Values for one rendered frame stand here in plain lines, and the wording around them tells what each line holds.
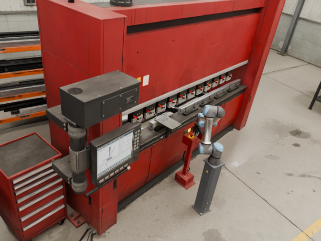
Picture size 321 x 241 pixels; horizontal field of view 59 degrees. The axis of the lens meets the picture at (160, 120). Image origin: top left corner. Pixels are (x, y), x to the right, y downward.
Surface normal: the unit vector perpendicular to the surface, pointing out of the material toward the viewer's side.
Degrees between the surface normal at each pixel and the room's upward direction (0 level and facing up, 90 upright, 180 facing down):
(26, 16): 90
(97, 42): 90
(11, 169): 0
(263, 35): 90
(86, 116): 90
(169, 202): 0
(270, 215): 0
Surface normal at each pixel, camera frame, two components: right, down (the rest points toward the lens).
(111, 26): 0.74, 0.42
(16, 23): 0.57, 0.49
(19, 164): 0.11, -0.84
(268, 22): -0.66, 0.33
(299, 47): -0.81, 0.22
